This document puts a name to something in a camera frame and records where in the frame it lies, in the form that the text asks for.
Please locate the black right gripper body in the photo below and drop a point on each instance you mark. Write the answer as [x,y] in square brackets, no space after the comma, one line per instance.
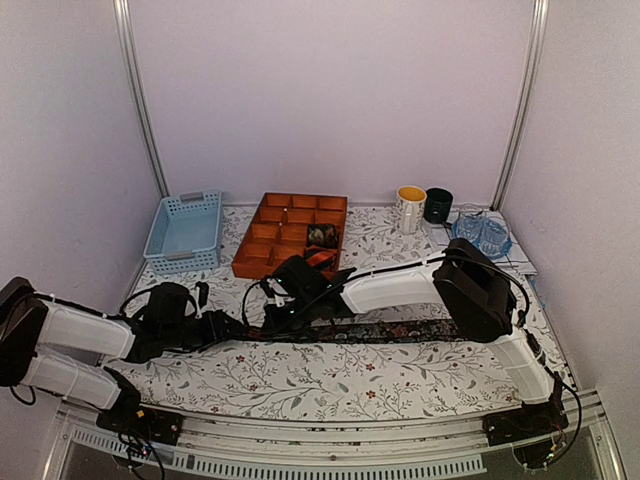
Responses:
[300,316]

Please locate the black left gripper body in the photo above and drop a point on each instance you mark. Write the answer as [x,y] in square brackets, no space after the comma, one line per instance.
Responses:
[177,336]

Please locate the dark floral necktie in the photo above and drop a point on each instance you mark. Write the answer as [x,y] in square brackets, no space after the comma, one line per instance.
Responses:
[417,331]

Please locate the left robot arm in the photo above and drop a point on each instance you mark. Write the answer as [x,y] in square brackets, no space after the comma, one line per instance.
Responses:
[39,332]

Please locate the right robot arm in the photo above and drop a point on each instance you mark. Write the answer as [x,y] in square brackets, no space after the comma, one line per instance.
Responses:
[476,294]

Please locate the rolled orange striped tie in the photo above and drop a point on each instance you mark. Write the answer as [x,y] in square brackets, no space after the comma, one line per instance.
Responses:
[321,259]

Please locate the rolled olive patterned tie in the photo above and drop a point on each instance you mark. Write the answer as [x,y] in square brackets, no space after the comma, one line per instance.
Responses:
[323,236]

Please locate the orange wooden divider tray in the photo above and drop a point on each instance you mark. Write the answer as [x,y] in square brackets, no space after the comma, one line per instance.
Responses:
[278,230]

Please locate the floral patterned tablecloth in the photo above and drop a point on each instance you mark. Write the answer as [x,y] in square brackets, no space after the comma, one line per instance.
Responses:
[325,382]

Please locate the light blue plastic basket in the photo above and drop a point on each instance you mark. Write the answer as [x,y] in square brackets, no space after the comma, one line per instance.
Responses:
[186,233]

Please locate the white mug yellow inside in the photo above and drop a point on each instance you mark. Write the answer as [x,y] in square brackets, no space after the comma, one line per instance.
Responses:
[410,204]

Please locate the dark green mug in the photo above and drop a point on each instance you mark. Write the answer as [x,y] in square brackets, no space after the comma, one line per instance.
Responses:
[438,205]

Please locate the clear drinking glass left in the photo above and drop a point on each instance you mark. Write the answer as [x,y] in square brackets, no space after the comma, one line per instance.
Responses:
[470,222]

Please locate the clear drinking glass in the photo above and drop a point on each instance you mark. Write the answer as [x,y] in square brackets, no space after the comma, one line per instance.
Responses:
[470,222]
[494,235]

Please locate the white checked dish towel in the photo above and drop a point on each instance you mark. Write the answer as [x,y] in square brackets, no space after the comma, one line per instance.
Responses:
[439,237]

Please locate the blue glass tray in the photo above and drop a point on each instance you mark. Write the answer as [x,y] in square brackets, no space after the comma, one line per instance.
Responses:
[476,244]

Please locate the clear drinking glass right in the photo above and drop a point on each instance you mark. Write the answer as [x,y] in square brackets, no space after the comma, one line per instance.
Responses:
[494,235]

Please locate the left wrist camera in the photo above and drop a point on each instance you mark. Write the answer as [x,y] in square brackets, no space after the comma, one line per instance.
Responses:
[202,291]

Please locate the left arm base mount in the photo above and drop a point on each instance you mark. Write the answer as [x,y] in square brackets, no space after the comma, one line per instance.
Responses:
[128,415]

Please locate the aluminium front rail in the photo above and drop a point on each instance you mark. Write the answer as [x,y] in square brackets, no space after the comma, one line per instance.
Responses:
[224,447]

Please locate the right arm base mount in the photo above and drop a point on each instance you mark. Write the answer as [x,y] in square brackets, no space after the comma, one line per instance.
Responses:
[526,422]

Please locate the left aluminium frame post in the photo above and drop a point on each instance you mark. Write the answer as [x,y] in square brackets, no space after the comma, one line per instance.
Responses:
[125,33]

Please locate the aluminium frame post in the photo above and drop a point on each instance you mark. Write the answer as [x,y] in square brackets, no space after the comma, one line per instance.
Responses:
[532,63]
[125,33]

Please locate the right aluminium frame post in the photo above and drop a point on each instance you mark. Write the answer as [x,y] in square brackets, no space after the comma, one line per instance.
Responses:
[532,63]

